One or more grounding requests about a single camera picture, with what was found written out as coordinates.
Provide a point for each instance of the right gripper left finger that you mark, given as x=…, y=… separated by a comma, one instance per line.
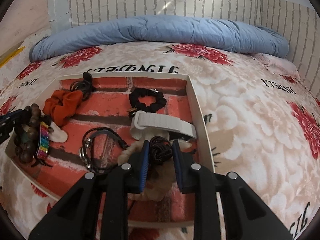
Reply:
x=75, y=215

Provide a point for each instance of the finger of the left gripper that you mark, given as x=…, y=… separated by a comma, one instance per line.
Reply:
x=9, y=122

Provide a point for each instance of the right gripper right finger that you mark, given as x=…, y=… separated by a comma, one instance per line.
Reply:
x=224, y=201

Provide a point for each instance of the felt hair clip set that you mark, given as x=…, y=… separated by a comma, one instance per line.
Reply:
x=55, y=133

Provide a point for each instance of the orange fabric scrunchie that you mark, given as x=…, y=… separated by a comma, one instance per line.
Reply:
x=62, y=105

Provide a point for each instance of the white watch band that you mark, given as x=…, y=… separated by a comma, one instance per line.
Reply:
x=143, y=122

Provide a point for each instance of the yellow wooden strip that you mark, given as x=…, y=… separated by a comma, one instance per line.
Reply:
x=10, y=53

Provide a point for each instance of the white tray brick-pattern base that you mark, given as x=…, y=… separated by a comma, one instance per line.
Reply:
x=98, y=133

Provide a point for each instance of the floral plush bed blanket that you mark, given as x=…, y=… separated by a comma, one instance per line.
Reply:
x=260, y=124

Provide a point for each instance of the black scrunchie with charm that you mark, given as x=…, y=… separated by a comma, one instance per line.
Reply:
x=146, y=100

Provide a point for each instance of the clear plastic bag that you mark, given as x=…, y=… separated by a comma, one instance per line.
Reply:
x=59, y=15

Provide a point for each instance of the blue folded quilt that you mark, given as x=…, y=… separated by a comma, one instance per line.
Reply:
x=232, y=36

